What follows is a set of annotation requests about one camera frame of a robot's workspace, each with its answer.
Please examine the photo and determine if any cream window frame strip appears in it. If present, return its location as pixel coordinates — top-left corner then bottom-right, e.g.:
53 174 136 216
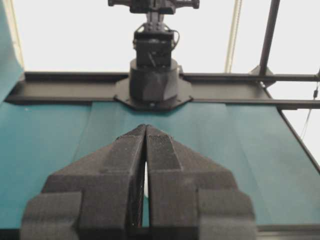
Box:
224 0 244 73

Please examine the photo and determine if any black metal frame rail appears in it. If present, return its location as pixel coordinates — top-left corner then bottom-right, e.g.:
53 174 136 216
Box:
4 71 320 111

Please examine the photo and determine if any black upright frame post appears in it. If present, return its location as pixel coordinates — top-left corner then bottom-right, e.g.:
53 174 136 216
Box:
248 0 281 76

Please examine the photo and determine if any black table side rail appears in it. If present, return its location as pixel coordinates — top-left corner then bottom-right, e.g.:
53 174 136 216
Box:
276 108 320 176

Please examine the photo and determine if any thin black hanging cable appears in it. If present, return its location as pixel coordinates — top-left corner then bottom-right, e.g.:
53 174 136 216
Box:
301 69 320 141

